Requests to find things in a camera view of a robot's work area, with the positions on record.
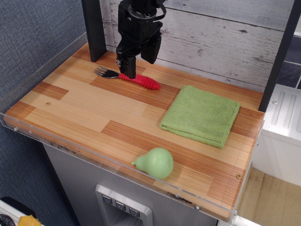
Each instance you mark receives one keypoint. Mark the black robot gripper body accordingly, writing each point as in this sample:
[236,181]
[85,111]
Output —
[137,24]

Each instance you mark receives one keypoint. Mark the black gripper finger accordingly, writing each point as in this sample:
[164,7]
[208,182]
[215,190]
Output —
[150,52]
[127,66]

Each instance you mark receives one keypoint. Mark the red handled metal fork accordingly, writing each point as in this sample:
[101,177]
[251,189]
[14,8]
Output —
[139,79]

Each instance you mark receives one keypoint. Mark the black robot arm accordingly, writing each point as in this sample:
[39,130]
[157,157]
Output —
[139,26]

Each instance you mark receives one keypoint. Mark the green folded towel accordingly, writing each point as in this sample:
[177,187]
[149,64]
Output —
[201,116]

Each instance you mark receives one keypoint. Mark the green toy pear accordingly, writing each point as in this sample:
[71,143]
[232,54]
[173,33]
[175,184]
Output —
[158,163]

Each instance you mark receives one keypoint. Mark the clear acrylic table guard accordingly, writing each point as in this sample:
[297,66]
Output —
[112,122]

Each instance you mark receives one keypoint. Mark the grey metal cabinet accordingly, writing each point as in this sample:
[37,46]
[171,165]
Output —
[80,177]

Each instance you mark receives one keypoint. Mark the silver dispenser button panel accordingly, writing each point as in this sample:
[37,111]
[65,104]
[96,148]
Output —
[120,210]

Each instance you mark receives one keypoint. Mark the white ribbed appliance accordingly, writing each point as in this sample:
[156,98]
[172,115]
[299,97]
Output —
[278,149]

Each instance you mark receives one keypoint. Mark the yellow black object corner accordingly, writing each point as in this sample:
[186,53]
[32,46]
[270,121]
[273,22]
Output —
[14,213]

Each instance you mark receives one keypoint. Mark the dark right support post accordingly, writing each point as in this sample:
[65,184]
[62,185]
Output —
[281,54]

